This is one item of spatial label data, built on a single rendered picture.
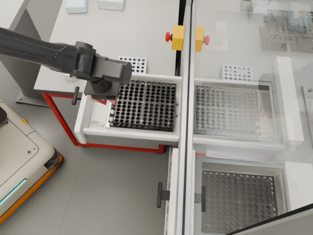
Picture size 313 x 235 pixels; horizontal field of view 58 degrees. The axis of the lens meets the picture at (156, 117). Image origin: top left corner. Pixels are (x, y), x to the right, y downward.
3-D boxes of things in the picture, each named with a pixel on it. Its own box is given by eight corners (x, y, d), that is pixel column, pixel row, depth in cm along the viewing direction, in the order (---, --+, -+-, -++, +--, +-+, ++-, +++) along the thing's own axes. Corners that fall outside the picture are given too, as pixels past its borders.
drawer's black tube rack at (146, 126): (110, 129, 101) (108, 121, 95) (117, 88, 109) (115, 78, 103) (172, 134, 101) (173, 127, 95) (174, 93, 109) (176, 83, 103)
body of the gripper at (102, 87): (118, 98, 81) (112, 83, 75) (85, 97, 83) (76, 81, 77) (123, 80, 84) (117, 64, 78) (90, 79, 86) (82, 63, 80)
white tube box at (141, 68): (116, 77, 121) (115, 72, 117) (119, 61, 124) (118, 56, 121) (145, 79, 121) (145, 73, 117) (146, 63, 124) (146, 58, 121)
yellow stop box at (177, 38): (169, 50, 118) (171, 38, 112) (170, 37, 121) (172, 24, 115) (181, 51, 118) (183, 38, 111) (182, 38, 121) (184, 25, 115)
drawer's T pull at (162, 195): (156, 207, 83) (156, 207, 82) (158, 182, 87) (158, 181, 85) (168, 209, 83) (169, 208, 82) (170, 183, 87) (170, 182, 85)
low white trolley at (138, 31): (75, 152, 185) (33, 88, 117) (92, 74, 213) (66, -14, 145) (164, 160, 184) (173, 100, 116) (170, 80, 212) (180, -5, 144)
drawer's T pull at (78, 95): (71, 105, 98) (71, 103, 97) (76, 87, 102) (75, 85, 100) (82, 106, 98) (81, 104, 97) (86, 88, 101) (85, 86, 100)
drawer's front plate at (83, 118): (81, 144, 100) (73, 131, 91) (95, 76, 114) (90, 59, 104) (85, 144, 100) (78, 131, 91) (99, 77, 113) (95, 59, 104)
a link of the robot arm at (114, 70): (72, 39, 66) (66, 76, 67) (117, 47, 63) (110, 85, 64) (96, 50, 78) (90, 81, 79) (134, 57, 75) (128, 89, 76)
